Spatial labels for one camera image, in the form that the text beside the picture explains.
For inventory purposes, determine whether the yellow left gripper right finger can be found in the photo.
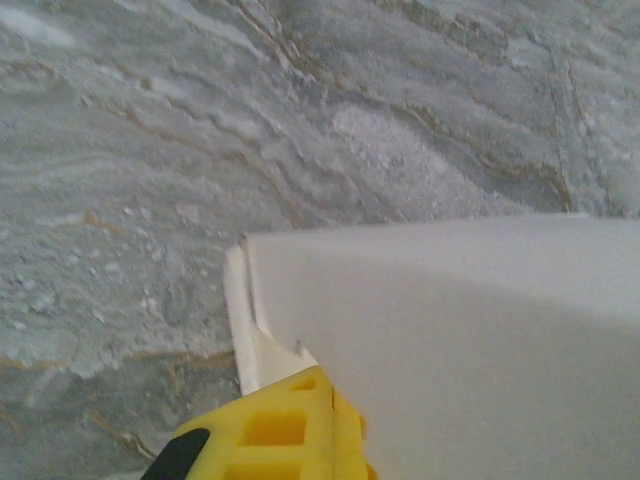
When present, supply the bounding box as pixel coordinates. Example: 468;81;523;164
332;387;377;480

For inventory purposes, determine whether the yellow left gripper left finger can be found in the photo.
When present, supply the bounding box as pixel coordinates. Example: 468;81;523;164
144;364;335;480

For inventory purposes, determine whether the white paper box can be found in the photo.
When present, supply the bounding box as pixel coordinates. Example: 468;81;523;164
224;213;640;480

